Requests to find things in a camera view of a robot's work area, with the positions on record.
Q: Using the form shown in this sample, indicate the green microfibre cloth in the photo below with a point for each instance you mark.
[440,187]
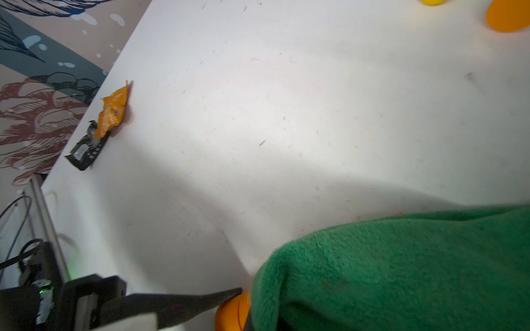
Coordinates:
[447,270]

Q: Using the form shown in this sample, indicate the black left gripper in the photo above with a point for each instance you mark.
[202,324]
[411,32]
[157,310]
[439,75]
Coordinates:
[44,300]

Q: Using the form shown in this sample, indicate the white orange-capped toothpaste tube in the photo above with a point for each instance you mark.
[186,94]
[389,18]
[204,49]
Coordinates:
[508,16]

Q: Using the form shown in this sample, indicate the orange snack wrapper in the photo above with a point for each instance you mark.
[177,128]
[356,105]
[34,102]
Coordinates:
[85,152]

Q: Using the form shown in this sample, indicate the orange toothpaste tube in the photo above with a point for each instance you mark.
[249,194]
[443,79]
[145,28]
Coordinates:
[233,314]

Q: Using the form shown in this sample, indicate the yellow toothpaste tube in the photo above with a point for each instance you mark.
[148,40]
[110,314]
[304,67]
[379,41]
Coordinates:
[432,2]

